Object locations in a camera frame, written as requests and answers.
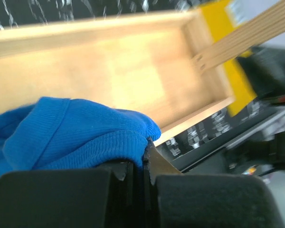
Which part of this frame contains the yellow padded envelope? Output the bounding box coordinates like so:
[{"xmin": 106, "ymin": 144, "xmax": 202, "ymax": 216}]
[{"xmin": 201, "ymin": 0, "xmax": 257, "ymax": 116}]

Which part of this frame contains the wooden clothes rack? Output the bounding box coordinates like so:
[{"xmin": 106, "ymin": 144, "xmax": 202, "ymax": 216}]
[{"xmin": 0, "ymin": 0, "xmax": 285, "ymax": 145}]

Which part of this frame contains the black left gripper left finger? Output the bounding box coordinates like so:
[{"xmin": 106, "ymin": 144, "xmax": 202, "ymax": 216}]
[{"xmin": 0, "ymin": 162, "xmax": 133, "ymax": 228}]

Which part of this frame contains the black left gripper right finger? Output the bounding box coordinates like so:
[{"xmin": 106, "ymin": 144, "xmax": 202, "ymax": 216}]
[{"xmin": 143, "ymin": 138, "xmax": 285, "ymax": 228}]

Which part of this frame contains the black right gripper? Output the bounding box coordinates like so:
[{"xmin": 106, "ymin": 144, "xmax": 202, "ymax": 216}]
[{"xmin": 237, "ymin": 47, "xmax": 285, "ymax": 105}]

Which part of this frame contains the blue tank top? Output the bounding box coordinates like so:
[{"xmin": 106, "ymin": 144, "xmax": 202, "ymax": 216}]
[{"xmin": 0, "ymin": 97, "xmax": 161, "ymax": 177}]

